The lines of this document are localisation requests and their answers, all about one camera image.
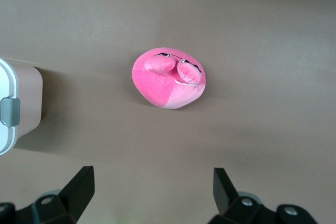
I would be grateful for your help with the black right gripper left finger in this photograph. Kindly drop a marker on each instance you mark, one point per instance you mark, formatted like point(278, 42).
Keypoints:
point(73, 195)

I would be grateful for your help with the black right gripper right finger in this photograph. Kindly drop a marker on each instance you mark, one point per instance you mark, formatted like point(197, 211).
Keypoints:
point(228, 197)

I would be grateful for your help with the white box lid grey clips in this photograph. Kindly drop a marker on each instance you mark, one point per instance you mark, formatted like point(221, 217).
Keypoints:
point(5, 129)

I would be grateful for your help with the pink plush toy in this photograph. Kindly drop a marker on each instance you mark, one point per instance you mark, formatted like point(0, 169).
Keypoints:
point(157, 87)

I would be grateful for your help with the pink plastic storage box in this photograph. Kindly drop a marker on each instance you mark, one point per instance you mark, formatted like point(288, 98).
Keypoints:
point(30, 98)

